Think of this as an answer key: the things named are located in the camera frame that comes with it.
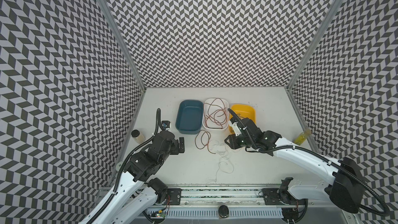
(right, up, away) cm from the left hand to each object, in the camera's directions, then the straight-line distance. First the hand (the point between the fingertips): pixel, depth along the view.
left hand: (176, 138), depth 73 cm
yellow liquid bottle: (+66, -2, +10) cm, 67 cm away
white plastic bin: (+20, +9, +28) cm, 36 cm away
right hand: (+25, -1, +6) cm, 26 cm away
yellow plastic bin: (+41, +11, +35) cm, 55 cm away
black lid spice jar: (-22, -1, +8) cm, 23 cm away
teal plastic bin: (+3, +8, +27) cm, 28 cm away
